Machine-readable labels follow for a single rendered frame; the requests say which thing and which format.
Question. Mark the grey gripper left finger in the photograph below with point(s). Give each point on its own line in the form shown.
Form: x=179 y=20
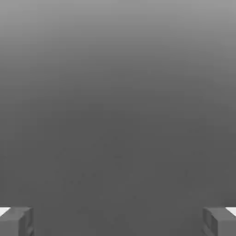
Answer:
x=14 y=223

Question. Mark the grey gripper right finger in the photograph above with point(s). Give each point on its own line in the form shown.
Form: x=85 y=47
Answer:
x=221 y=223

